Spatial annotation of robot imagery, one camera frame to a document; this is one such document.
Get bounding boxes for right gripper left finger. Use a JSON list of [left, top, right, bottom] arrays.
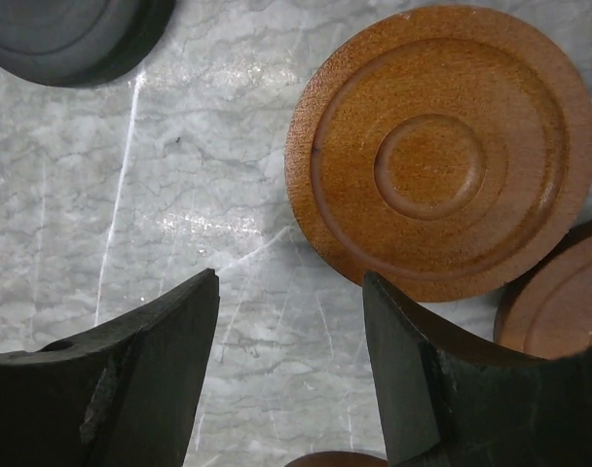
[[0, 269, 220, 466]]

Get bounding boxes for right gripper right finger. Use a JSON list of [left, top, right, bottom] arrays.
[[362, 271, 592, 466]]

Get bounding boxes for wooden coaster six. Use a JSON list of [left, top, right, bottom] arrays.
[[285, 450, 389, 467]]

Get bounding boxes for wooden coaster four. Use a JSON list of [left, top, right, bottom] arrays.
[[493, 220, 592, 359]]

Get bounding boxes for wooden coaster three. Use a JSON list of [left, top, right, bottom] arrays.
[[285, 6, 592, 302]]

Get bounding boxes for black stand of purple microphone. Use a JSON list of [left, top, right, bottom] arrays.
[[0, 0, 176, 88]]

